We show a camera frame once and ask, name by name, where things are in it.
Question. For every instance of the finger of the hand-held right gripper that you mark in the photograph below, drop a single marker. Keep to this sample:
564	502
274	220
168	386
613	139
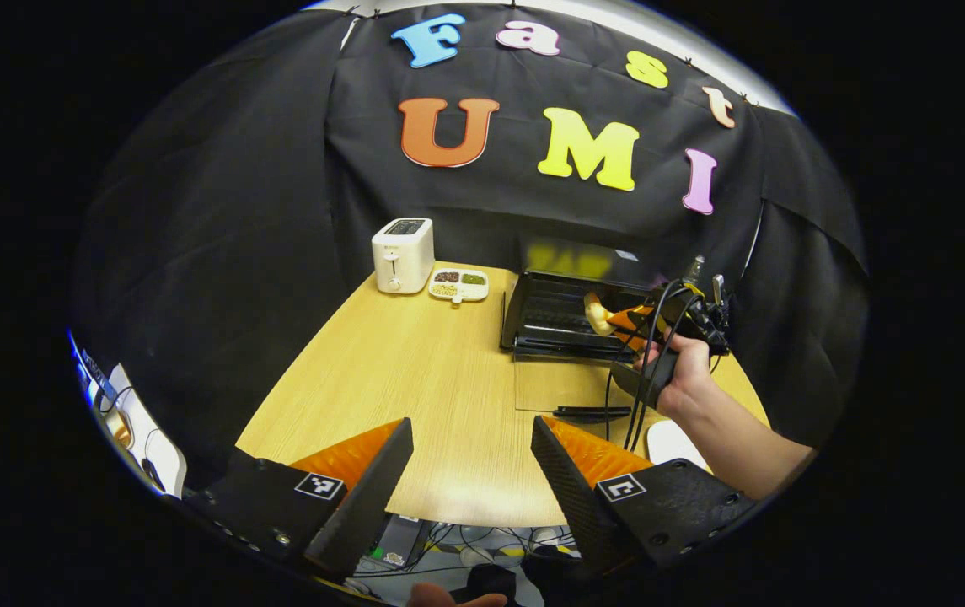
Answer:
635	337
634	316

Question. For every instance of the clear plastic bottle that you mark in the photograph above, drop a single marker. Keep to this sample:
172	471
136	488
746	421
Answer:
694	270

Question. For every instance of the white toaster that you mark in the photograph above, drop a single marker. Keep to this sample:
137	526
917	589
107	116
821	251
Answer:
402	257

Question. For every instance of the white divided snack dish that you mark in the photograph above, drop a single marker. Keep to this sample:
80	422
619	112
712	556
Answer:
458	285

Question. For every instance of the white plate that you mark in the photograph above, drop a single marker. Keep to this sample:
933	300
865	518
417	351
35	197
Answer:
672	443

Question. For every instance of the golden bread roll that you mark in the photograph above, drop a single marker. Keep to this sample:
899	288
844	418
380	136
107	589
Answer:
598	316

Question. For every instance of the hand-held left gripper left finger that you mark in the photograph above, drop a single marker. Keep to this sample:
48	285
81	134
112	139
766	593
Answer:
368	502

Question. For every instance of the black electric oven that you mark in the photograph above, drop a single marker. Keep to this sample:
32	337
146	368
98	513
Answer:
549	316

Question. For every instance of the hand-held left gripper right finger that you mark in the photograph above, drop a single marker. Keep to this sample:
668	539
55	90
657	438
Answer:
575	497

